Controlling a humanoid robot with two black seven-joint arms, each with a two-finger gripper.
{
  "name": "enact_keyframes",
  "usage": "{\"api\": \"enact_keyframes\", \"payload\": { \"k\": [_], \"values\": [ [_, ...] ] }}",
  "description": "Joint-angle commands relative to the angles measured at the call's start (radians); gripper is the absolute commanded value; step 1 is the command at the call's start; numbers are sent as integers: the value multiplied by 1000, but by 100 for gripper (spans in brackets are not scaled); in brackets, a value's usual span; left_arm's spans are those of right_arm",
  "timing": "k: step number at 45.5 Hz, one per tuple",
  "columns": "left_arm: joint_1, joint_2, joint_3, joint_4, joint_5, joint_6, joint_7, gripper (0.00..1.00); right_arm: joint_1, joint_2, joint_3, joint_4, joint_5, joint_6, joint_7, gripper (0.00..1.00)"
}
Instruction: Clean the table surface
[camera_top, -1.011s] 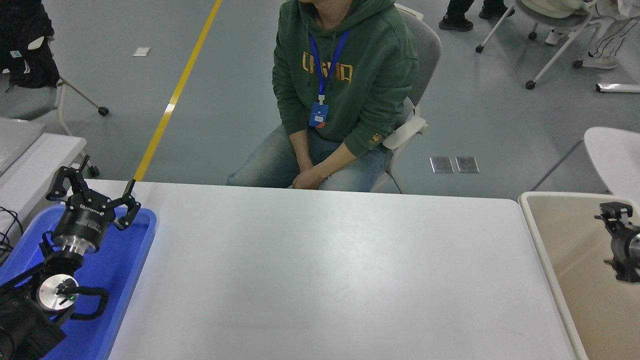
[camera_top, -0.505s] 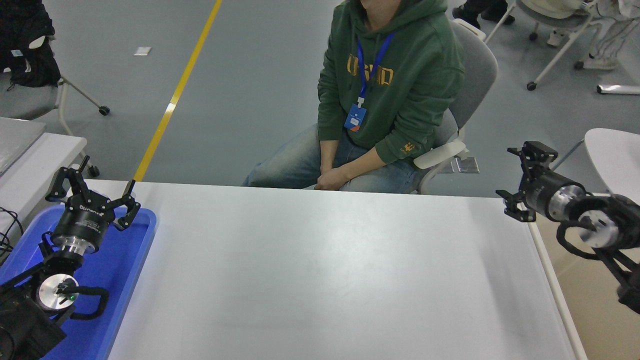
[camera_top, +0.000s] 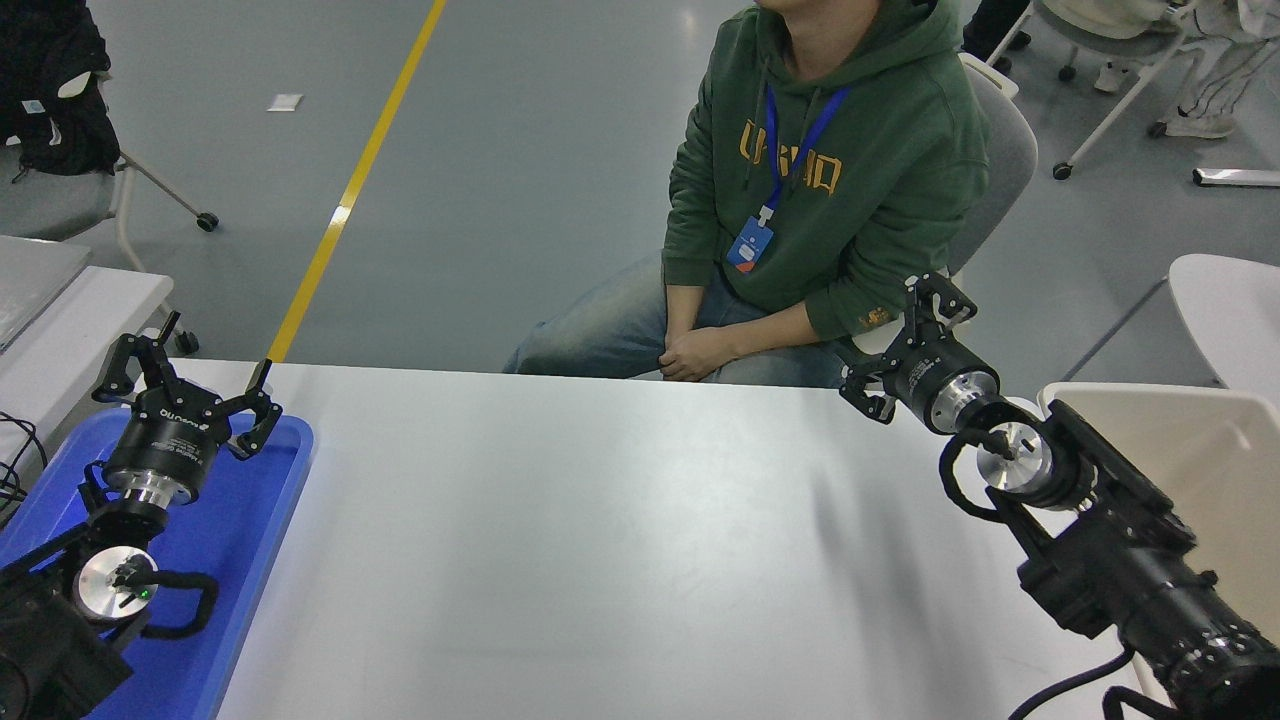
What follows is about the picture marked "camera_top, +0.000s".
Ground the large pale plastic bin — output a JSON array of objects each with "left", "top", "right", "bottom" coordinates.
[{"left": 1036, "top": 381, "right": 1280, "bottom": 720}]

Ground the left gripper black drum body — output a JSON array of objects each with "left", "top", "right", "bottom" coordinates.
[{"left": 103, "top": 382, "right": 233, "bottom": 493}]

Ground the person's left hand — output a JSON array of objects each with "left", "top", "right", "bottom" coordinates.
[{"left": 672, "top": 326, "right": 749, "bottom": 383}]

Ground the blue id badge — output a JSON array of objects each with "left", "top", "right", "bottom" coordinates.
[{"left": 726, "top": 216, "right": 776, "bottom": 274}]

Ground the white side table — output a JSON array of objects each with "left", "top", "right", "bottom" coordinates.
[{"left": 0, "top": 266, "right": 174, "bottom": 471}]

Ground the person's right hand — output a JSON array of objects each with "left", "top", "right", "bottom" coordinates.
[{"left": 657, "top": 330, "right": 701, "bottom": 383}]

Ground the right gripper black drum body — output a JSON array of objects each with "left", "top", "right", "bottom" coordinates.
[{"left": 885, "top": 335, "right": 987, "bottom": 434}]

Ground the blue plastic tray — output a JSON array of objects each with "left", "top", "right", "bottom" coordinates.
[{"left": 0, "top": 408, "right": 314, "bottom": 720}]

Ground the thin black cable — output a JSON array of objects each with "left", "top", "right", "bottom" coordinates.
[{"left": 0, "top": 413, "right": 47, "bottom": 526}]

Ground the black jacket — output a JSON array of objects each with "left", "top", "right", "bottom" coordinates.
[{"left": 0, "top": 0, "right": 121, "bottom": 179}]

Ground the white frame rolling chair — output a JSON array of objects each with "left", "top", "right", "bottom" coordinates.
[{"left": 1000, "top": 0, "right": 1216, "bottom": 181}]

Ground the white round table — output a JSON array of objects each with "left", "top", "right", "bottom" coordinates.
[{"left": 1075, "top": 253, "right": 1280, "bottom": 411}]

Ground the grey flat board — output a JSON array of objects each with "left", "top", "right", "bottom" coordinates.
[{"left": 0, "top": 236, "right": 92, "bottom": 353}]

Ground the person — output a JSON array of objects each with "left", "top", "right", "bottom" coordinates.
[
  {"left": 502, "top": 0, "right": 993, "bottom": 389},
  {"left": 962, "top": 0, "right": 1033, "bottom": 76},
  {"left": 1093, "top": 0, "right": 1280, "bottom": 141}
]

